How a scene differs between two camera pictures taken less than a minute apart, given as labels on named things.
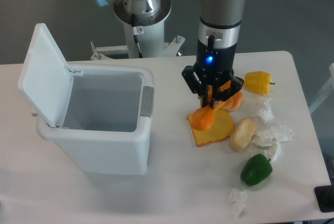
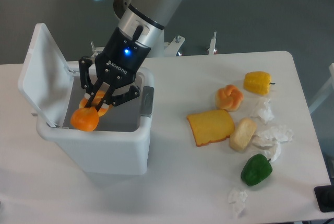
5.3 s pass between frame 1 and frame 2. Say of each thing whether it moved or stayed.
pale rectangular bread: stayed
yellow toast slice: stayed
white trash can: stayed
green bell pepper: stayed
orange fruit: moved
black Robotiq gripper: moved
